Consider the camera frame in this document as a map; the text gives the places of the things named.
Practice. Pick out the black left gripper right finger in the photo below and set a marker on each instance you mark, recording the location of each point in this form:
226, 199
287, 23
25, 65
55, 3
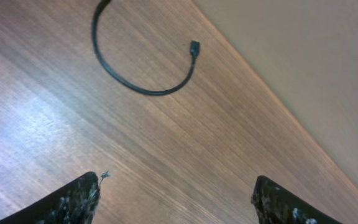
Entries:
276, 205

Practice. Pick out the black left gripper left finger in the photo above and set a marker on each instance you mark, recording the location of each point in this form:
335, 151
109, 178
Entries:
74, 203

